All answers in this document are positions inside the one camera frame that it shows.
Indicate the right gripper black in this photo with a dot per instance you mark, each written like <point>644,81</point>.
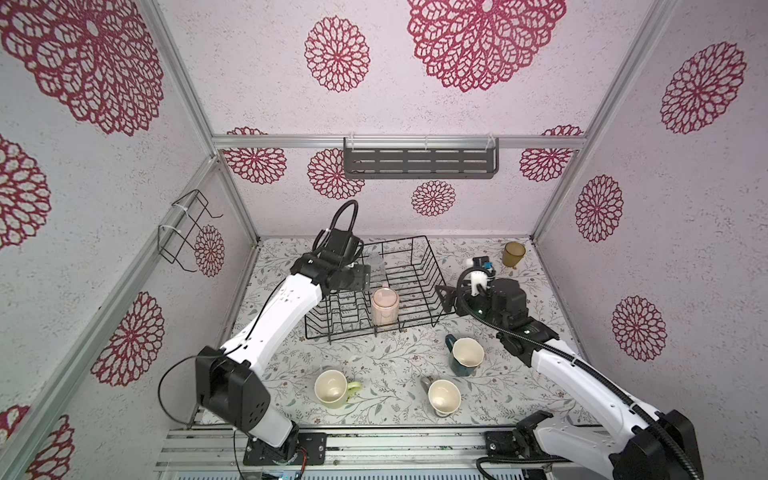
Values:
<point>448,304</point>

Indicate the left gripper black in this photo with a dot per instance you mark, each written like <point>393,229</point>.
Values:
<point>361,277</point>

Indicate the pink ceramic mug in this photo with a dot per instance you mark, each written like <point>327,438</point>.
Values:
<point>385,303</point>

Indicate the black wire dish rack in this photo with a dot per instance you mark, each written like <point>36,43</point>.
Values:
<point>402,286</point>

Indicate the yellow ribbed cup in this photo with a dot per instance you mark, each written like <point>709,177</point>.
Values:
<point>513,253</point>

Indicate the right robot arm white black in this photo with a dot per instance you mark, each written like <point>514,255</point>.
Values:
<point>630,439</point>

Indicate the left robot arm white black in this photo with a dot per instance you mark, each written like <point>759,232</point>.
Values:
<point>228,378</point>

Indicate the dark green mug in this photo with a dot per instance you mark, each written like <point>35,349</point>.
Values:
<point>467,354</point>

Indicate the grey cream mug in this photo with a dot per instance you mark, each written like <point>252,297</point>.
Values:
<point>443,396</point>

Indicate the light green mug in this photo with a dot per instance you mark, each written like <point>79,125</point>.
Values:
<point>333,390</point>

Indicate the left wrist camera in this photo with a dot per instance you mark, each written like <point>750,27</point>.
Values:
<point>341,248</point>

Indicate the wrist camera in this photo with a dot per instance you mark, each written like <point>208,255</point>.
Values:
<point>479,273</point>
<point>341,248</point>

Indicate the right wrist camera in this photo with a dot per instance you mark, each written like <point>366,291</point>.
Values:
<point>479,273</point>

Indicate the grey wall shelf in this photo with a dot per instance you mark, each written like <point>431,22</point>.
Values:
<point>420,159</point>

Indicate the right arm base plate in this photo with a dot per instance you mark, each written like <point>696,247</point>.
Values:
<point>518,441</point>

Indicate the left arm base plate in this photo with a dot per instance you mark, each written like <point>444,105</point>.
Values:
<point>300,448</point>

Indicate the black wire wall holder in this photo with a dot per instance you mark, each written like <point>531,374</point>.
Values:
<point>192,242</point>

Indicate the aluminium front rail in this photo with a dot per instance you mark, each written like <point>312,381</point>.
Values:
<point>451,449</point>

